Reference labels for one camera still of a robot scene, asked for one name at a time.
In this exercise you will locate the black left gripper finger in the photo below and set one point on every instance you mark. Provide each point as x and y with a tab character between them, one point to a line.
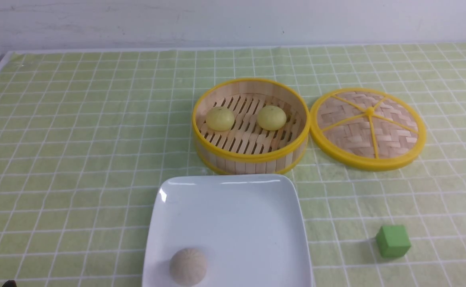
10	283

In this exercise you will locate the yellow steamed bun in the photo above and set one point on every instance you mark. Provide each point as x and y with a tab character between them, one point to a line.
220	119
271	118

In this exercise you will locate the beige steamed bun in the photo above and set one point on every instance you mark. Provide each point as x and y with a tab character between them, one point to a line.
188	267

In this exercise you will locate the white square plate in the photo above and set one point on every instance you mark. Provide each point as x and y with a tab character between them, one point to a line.
249	227

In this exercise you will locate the green checkered tablecloth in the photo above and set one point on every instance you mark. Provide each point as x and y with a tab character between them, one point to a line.
86	139

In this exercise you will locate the bamboo steamer basket yellow rim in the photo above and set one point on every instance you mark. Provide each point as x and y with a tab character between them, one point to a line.
247	148

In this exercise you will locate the woven bamboo steamer lid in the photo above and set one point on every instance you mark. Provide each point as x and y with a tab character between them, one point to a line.
367	129

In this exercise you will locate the green cube block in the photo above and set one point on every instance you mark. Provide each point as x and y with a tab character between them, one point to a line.
393	241

